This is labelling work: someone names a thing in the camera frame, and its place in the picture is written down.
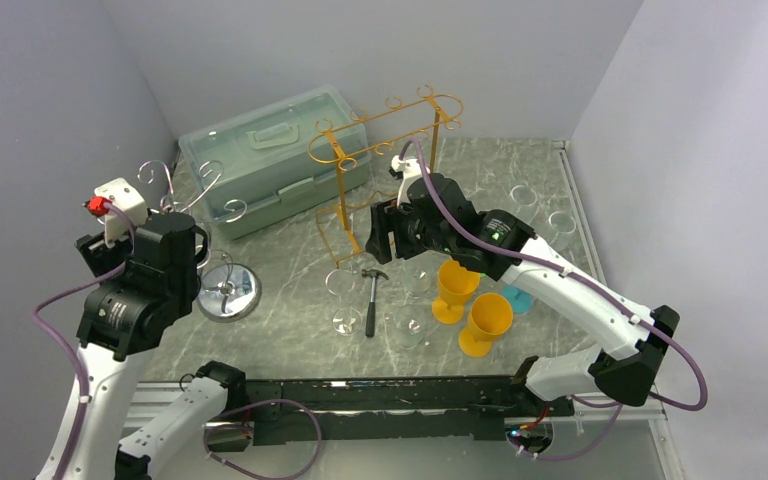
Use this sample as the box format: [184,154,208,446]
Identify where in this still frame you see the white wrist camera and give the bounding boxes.
[388,156,431,207]
[84,178,149,248]

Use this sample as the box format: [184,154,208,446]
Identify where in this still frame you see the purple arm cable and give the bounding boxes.
[31,261,130,480]
[400,139,710,413]

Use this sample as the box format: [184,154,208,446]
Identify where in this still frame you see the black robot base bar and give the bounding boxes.
[210,375,573,446]

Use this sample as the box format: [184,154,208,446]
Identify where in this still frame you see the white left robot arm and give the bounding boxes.
[37,213,249,479]

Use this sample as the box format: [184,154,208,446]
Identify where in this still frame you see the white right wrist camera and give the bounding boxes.
[388,156,431,207]

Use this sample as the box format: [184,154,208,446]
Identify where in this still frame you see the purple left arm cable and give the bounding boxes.
[31,261,130,480]

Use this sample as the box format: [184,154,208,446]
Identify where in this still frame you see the black handled hammer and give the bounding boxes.
[361,268,389,338]

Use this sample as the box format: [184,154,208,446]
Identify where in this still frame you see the clear plastic storage box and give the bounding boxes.
[178,85,372,239]

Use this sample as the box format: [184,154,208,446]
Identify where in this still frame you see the orange wine glass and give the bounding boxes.
[431,260,481,325]
[458,293,514,357]

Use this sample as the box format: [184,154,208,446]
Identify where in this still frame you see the blue wine glass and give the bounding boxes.
[500,285,534,315]

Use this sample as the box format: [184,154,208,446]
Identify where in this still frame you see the clear glass chrome rack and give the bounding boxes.
[325,269,361,336]
[402,262,431,298]

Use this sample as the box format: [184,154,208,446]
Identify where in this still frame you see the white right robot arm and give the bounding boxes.
[366,197,679,415]

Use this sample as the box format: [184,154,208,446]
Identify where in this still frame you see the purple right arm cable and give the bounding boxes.
[400,139,710,413]

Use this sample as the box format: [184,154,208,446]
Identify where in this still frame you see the gold wire glass rack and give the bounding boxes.
[307,84,464,268]

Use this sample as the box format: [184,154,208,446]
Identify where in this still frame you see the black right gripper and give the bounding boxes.
[365,196,455,264]

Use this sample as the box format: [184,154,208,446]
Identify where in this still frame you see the clear wine glass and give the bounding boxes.
[546,211,578,252]
[509,184,539,223]

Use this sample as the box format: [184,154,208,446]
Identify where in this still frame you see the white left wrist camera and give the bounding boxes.
[84,178,149,248]

